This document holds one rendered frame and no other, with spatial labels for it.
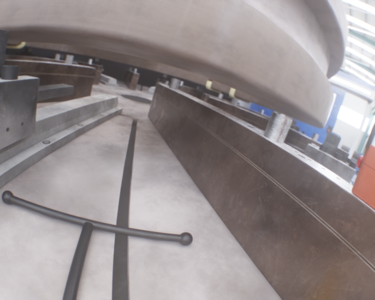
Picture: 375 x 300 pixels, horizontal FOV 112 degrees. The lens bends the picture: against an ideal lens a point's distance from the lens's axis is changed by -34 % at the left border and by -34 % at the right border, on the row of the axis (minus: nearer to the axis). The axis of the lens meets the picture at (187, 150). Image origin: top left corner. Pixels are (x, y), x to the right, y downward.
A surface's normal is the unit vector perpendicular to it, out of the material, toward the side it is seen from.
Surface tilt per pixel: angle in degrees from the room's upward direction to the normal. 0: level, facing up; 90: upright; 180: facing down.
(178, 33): 90
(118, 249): 0
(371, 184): 97
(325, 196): 90
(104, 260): 0
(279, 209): 90
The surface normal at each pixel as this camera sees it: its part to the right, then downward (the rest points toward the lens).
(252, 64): 0.33, 0.42
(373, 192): -0.91, -0.03
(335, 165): -0.67, 0.04
